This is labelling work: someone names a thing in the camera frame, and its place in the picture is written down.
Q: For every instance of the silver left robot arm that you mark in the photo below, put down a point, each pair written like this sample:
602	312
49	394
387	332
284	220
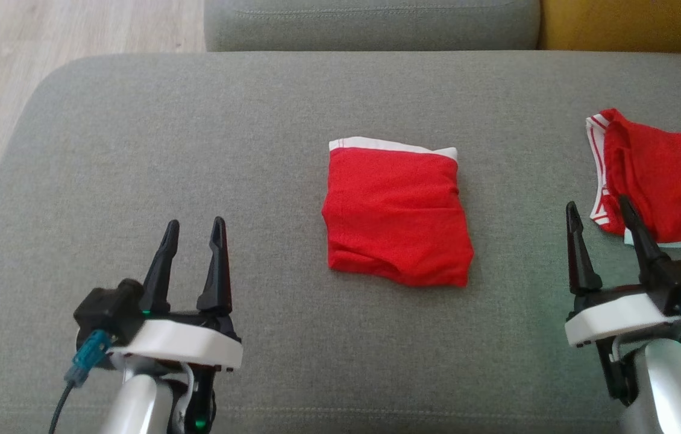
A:
135	404

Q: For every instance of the teal left camera connector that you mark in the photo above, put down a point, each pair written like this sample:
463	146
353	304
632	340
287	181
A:
88	355

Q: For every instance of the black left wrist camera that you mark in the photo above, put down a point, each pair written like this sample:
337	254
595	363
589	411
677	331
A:
108	307

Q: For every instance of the red garment wide white hem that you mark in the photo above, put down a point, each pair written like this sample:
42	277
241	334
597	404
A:
395	217

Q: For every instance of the grey sofa seat cushion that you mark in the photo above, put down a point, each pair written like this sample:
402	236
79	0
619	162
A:
256	181

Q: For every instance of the red garment striped white trim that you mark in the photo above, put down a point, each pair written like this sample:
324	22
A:
672	175

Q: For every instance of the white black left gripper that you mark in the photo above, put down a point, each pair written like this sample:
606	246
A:
187	343

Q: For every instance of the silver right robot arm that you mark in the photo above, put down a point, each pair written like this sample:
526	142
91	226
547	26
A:
672	392

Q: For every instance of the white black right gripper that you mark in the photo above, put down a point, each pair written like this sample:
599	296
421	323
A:
611	316

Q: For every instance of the yellow sofa cushion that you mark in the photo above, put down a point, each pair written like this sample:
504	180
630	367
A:
630	24

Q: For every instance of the grey sofa back cushion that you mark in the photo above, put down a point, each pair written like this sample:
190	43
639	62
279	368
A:
370	24

